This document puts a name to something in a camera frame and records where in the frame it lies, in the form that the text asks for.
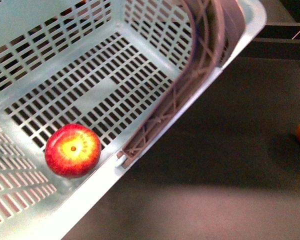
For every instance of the red yellow apple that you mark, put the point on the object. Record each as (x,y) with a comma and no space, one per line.
(72,151)

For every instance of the light teal plastic basket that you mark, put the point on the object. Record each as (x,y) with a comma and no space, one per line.
(103,64)

